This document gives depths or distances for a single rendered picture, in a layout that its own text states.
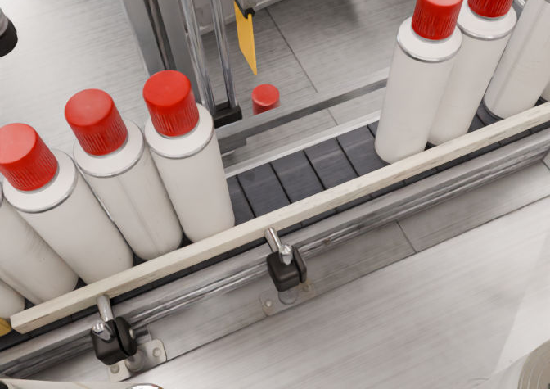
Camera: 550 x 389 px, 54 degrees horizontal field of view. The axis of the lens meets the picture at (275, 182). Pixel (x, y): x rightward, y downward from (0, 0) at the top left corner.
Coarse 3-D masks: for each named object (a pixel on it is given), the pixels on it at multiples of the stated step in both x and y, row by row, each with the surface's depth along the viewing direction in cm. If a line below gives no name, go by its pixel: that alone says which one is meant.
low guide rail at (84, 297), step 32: (512, 128) 54; (416, 160) 53; (448, 160) 54; (320, 192) 51; (352, 192) 51; (256, 224) 50; (288, 224) 51; (160, 256) 48; (192, 256) 49; (96, 288) 47; (128, 288) 48; (32, 320) 46
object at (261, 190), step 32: (480, 128) 59; (544, 128) 58; (288, 160) 57; (320, 160) 57; (352, 160) 57; (256, 192) 55; (288, 192) 55; (384, 192) 55; (224, 256) 52; (64, 320) 49
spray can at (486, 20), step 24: (480, 0) 42; (504, 0) 42; (456, 24) 45; (480, 24) 43; (504, 24) 43; (480, 48) 45; (456, 72) 48; (480, 72) 47; (456, 96) 50; (480, 96) 51; (456, 120) 53; (432, 144) 57
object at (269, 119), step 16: (512, 32) 54; (352, 80) 52; (368, 80) 52; (384, 80) 52; (320, 96) 51; (336, 96) 51; (352, 96) 52; (272, 112) 50; (288, 112) 50; (304, 112) 51; (224, 128) 50; (240, 128) 50; (256, 128) 50; (272, 128) 51; (224, 144) 50
